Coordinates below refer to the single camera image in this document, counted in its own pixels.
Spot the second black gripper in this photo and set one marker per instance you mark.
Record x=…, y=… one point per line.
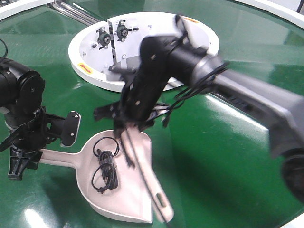
x=30, y=137

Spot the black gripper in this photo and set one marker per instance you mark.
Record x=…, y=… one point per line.
x=124, y=115

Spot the pink plastic broom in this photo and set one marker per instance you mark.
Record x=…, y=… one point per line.
x=138, y=147

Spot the pink plastic dustpan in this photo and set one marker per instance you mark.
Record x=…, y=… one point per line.
x=128, y=202

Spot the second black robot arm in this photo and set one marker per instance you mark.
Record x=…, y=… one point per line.
x=21, y=90

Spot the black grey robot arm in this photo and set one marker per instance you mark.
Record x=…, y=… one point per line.
x=172, y=70

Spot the steel rollers upper left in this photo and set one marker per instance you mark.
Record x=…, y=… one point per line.
x=74, y=12

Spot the white outer rim left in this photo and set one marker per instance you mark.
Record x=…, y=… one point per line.
x=20, y=6

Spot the left black bearing mount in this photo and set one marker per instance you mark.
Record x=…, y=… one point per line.
x=104, y=39

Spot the black bearing mount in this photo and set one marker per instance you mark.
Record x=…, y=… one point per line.
x=104, y=39
x=122, y=31

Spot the right black bearing mount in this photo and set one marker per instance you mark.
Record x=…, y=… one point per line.
x=122, y=31

